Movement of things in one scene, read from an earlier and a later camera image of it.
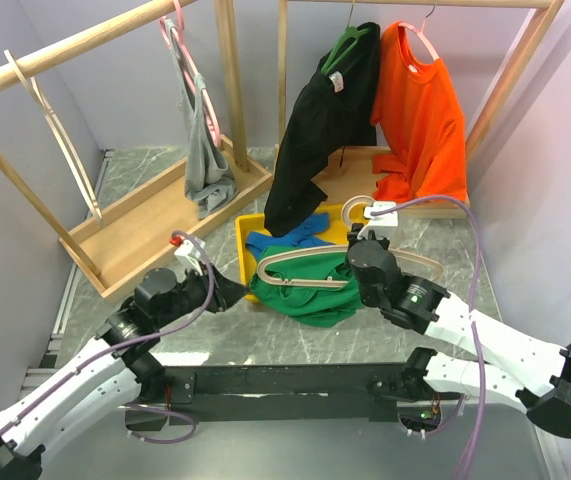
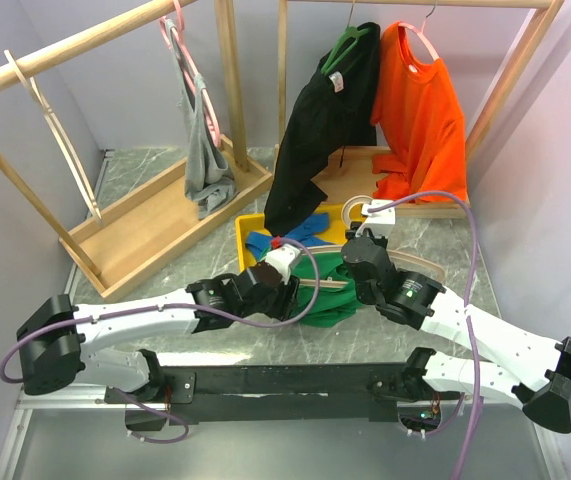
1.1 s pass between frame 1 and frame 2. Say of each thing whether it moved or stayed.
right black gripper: stayed
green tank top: stayed
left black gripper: moved
